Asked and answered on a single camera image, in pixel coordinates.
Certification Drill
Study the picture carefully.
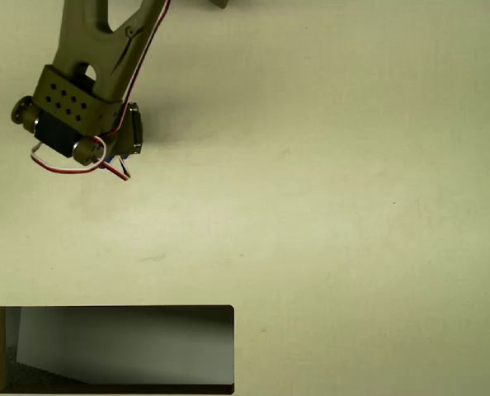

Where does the blue T-shaped block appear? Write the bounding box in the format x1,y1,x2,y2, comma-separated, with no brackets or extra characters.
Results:
98,154,129,172

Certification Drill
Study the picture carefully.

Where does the dark rectangular bin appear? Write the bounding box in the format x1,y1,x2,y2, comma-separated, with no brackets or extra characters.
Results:
0,304,236,396

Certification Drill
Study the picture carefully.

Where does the red white black servo cable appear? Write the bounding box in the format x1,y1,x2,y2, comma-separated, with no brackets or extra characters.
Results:
30,134,133,183

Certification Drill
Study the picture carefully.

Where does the red and black arm cable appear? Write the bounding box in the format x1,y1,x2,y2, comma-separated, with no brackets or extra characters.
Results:
102,0,172,139

